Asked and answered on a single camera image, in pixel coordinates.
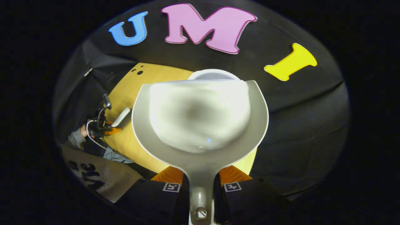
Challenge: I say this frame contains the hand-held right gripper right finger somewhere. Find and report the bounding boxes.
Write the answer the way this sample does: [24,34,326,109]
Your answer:
[214,165,283,225]

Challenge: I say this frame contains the white dustpan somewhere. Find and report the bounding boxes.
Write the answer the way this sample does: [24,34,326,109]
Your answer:
[131,79,269,225]

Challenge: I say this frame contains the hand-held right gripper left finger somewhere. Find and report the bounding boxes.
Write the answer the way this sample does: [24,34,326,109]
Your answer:
[120,166,190,225]

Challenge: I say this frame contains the pale geometric patterned cloth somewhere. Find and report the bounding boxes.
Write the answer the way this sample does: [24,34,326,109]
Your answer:
[102,146,134,165]

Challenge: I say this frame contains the black backdrop cloth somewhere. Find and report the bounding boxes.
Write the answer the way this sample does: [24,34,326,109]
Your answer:
[53,0,350,202]

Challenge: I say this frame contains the white ribbed garbage bin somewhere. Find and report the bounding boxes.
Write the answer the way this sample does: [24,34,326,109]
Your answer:
[187,69,241,81]

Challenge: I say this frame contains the white cable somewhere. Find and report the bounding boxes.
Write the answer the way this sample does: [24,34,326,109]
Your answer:
[86,120,108,150]

